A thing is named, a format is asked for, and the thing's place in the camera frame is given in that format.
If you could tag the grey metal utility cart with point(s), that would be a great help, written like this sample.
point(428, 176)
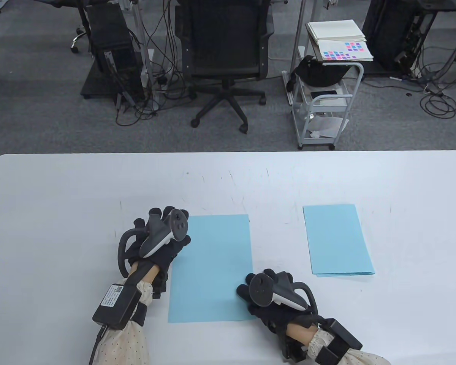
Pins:
point(315, 143)

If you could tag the black wrist camera block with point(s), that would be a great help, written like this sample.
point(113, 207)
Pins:
point(292, 349)

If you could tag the black equipment cabinet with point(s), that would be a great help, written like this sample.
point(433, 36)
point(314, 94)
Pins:
point(387, 34)

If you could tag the person's left hand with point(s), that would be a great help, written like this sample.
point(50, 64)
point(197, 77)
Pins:
point(163, 258)

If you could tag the black mesh office chair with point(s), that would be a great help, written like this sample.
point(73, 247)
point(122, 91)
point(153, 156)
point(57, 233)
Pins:
point(224, 49)

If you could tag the chrome chair base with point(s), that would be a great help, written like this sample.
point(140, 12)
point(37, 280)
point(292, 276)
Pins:
point(78, 38)

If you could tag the person's left forearm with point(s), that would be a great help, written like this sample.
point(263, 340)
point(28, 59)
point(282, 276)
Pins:
point(125, 346)

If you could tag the grey metal desk leg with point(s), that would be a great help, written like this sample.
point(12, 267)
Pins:
point(298, 26)

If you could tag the black wrist sensor box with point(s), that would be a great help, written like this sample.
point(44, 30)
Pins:
point(344, 334)
point(116, 304)

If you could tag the white sheet with coloured stickers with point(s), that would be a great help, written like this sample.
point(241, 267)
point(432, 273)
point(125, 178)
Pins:
point(342, 51)

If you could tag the crumpled white paper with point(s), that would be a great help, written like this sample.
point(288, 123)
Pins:
point(328, 125)

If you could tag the black floor platform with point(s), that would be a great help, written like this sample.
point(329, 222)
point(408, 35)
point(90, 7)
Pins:
point(93, 87)

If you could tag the black phone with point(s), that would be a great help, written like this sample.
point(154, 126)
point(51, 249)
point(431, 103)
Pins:
point(323, 93)

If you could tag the black bag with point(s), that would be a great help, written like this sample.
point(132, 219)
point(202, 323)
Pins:
point(319, 74)

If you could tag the person's right hand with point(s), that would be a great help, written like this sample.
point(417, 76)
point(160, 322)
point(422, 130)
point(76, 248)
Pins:
point(273, 315)

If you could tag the white paper pad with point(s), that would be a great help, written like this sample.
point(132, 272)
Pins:
point(334, 30)

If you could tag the black computer tower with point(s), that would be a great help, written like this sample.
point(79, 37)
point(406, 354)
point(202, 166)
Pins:
point(114, 45)

